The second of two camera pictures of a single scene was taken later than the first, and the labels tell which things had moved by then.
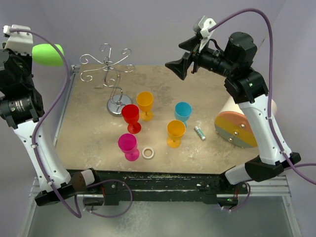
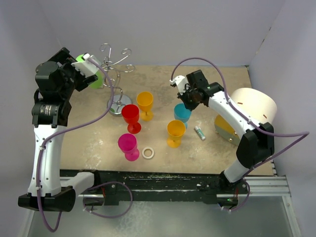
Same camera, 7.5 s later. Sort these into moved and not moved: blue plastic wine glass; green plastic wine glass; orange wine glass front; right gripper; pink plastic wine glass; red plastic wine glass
Moved: green plastic wine glass; right gripper
Not moved: pink plastic wine glass; blue plastic wine glass; orange wine glass front; red plastic wine glass
